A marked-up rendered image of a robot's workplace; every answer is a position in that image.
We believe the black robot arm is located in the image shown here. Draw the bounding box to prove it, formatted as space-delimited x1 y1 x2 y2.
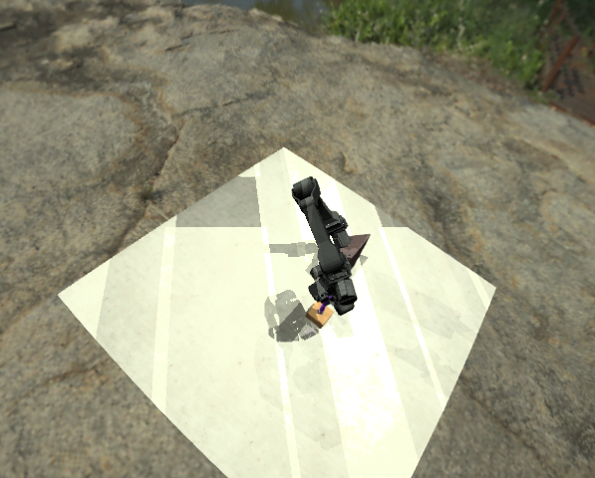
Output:
291 175 358 305

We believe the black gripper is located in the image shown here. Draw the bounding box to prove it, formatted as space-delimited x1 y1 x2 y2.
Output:
310 265 355 316

